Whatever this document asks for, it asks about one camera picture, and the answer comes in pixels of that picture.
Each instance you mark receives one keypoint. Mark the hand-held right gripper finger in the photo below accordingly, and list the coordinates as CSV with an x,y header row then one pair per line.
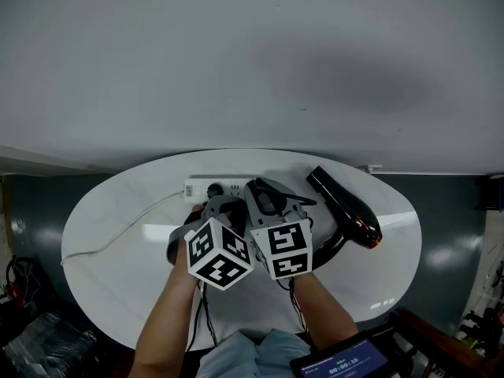
x,y
252,211
293,207

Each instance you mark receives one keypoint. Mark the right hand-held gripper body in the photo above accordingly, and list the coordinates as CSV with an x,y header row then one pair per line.
x,y
285,242

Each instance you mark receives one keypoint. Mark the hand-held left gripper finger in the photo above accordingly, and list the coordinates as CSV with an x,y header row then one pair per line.
x,y
216,204
238,209

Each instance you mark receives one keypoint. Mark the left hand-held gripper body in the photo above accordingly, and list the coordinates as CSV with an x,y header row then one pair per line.
x,y
220,258

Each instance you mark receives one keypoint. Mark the white power strip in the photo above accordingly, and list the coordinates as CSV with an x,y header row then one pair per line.
x,y
226,183

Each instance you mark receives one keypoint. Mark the person's right forearm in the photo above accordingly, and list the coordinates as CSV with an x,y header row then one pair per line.
x,y
327,309

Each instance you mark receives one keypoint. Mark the person's left forearm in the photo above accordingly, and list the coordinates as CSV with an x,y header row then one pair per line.
x,y
165,321

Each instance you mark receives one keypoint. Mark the black round power plug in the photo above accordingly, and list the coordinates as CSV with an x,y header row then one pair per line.
x,y
215,190

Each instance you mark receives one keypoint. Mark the black hair dryer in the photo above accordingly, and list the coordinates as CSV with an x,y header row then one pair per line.
x,y
354,207

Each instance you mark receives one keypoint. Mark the person's left hand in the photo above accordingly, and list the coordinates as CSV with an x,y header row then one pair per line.
x,y
195,211

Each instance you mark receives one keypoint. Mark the person's light blue shirt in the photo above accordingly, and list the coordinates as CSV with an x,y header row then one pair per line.
x,y
244,358

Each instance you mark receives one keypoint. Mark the black tablet with blue screen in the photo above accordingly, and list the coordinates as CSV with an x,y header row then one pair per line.
x,y
338,364

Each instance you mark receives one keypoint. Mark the brown wooden chair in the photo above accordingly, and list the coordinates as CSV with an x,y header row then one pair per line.
x,y
429,329

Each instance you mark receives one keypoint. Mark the white door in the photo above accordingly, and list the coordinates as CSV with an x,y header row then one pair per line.
x,y
31,164

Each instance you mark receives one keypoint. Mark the dark blue box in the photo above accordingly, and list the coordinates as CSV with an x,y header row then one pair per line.
x,y
490,193

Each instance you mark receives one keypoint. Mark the black plastic bag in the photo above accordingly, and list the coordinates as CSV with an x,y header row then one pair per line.
x,y
43,349

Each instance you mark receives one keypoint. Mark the cluttered tool shelf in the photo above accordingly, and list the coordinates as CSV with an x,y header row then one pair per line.
x,y
488,321

